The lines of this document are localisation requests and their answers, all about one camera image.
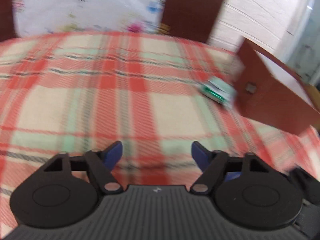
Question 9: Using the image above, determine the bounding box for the green white wipes packet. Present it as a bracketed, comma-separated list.
[199, 76, 236, 109]

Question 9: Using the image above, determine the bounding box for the red plaid bed blanket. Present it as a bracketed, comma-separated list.
[1, 31, 319, 236]

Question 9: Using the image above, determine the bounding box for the brown cardboard storage box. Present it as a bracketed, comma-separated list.
[230, 38, 319, 135]

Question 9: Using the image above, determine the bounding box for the dark wooden headboard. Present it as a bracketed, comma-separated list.
[1, 0, 224, 43]

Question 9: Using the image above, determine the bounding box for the floral plastic cover sheet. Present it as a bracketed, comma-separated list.
[13, 0, 165, 37]

